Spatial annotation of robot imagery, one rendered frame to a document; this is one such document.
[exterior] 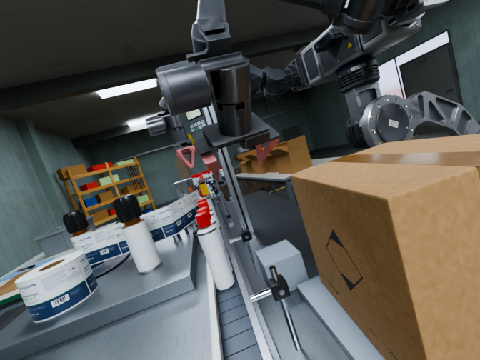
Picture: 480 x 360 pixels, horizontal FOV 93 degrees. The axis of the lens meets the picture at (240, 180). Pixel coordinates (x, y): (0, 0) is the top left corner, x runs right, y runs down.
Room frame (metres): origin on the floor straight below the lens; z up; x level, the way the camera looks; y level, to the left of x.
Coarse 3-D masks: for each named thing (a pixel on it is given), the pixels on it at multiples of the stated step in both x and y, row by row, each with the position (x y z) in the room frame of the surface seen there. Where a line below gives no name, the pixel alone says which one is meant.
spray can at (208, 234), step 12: (204, 216) 0.56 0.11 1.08; (204, 228) 0.56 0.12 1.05; (204, 240) 0.55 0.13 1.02; (216, 240) 0.55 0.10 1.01; (204, 252) 0.56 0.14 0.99; (216, 252) 0.55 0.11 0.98; (216, 264) 0.55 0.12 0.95; (228, 264) 0.56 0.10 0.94; (216, 276) 0.55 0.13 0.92; (228, 276) 0.55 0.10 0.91; (216, 288) 0.56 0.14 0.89; (228, 288) 0.55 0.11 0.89
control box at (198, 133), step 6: (180, 114) 1.08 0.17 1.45; (204, 114) 1.03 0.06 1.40; (186, 120) 1.07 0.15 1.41; (192, 120) 1.06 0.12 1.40; (198, 120) 1.04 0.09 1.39; (186, 126) 1.07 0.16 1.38; (186, 132) 1.08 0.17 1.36; (198, 132) 1.05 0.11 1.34; (192, 138) 1.07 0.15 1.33; (192, 144) 1.07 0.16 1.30
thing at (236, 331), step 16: (224, 240) 0.90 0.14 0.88; (224, 304) 0.49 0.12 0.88; (240, 304) 0.48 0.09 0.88; (224, 320) 0.44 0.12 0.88; (240, 320) 0.43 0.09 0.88; (224, 336) 0.40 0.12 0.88; (240, 336) 0.39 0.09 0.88; (224, 352) 0.36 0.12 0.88; (240, 352) 0.35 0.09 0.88; (256, 352) 0.34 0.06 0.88
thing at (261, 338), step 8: (216, 208) 1.17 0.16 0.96; (224, 232) 0.75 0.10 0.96; (232, 256) 0.54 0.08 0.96; (240, 272) 0.46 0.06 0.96; (240, 280) 0.43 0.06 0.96; (240, 288) 0.40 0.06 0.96; (248, 296) 0.37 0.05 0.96; (248, 304) 0.35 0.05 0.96; (248, 312) 0.33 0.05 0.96; (256, 320) 0.31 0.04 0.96; (256, 328) 0.29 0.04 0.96; (256, 336) 0.28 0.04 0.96; (264, 336) 0.28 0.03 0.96; (264, 344) 0.26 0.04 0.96; (264, 352) 0.25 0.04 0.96
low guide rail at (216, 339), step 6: (210, 276) 0.57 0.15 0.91; (210, 282) 0.55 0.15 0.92; (210, 288) 0.52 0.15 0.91; (210, 294) 0.49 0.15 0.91; (210, 300) 0.47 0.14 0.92; (210, 306) 0.45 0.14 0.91; (216, 306) 0.46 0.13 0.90; (216, 312) 0.43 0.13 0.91; (216, 318) 0.41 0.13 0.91; (216, 324) 0.39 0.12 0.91; (216, 330) 0.38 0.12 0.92; (216, 336) 0.36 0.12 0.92; (216, 342) 0.35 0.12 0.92; (216, 348) 0.34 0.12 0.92; (216, 354) 0.33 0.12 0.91; (222, 354) 0.34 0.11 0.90
